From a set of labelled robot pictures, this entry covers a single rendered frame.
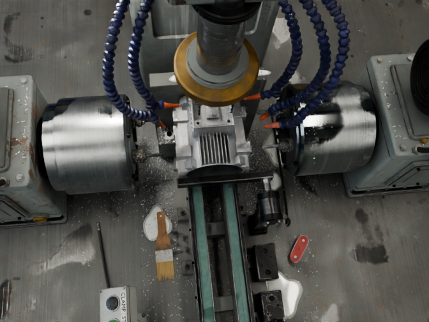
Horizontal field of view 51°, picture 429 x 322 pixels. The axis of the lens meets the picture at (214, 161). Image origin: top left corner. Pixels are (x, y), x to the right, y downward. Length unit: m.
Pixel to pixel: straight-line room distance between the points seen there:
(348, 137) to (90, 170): 0.64
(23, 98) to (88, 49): 0.53
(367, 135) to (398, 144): 0.08
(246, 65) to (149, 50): 0.37
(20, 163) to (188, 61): 0.45
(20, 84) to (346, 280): 1.04
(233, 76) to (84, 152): 0.40
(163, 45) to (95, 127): 0.29
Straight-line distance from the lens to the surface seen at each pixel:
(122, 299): 1.08
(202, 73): 0.92
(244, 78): 0.95
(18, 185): 1.10
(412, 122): 1.21
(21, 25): 1.77
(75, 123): 1.11
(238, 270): 1.24
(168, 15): 1.13
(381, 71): 1.26
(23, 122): 1.15
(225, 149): 1.13
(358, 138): 1.18
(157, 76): 1.16
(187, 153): 1.15
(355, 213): 1.48
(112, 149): 1.08
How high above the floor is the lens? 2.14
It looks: 69 degrees down
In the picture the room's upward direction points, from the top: 10 degrees clockwise
